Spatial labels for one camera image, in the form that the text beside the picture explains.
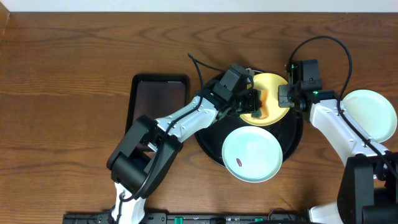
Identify rectangular black sponge tray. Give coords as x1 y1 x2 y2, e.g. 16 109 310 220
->
124 73 190 153

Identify round black tray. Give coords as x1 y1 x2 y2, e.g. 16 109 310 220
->
195 109 303 166

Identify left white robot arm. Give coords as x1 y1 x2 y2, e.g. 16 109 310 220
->
106 83 267 223

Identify yellow plate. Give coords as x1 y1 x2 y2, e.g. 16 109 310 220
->
240 73 289 126

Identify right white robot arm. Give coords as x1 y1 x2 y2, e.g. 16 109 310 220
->
277 82 397 223

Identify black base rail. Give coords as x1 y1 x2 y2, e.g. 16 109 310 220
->
62 213 309 224

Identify mint green plate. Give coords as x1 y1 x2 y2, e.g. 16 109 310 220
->
343 90 397 142
221 126 283 183

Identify orange sponge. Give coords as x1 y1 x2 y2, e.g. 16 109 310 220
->
251 90 269 119

